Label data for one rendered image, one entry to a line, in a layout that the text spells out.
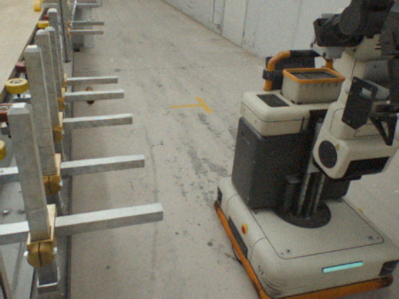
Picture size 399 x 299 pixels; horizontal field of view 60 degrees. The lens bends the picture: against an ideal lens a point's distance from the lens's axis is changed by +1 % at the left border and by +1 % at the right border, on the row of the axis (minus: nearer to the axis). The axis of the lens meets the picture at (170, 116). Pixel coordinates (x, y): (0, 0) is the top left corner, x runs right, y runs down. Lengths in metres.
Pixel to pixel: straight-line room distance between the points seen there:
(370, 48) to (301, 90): 0.40
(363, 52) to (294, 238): 0.85
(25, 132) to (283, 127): 1.12
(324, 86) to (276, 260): 0.75
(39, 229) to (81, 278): 1.07
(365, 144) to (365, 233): 0.57
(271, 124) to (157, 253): 0.88
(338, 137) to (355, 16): 0.47
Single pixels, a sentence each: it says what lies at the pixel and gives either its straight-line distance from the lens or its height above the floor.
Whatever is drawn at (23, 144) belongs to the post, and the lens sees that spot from 0.66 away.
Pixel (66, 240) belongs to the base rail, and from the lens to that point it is 0.99.
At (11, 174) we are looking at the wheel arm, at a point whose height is 0.82.
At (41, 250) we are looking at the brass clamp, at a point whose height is 0.85.
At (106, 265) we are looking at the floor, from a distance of 1.85.
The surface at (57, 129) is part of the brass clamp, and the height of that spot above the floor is 0.85.
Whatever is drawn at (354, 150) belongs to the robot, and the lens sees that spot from 1.35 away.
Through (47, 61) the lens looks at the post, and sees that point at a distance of 1.12.
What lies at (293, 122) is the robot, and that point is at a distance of 1.53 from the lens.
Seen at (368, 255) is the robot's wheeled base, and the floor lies 0.27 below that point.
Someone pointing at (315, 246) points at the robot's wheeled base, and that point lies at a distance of 1.67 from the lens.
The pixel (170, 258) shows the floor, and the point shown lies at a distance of 1.86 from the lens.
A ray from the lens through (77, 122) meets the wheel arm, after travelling 1.24.
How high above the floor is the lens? 1.39
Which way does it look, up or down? 26 degrees down
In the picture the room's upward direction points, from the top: 2 degrees clockwise
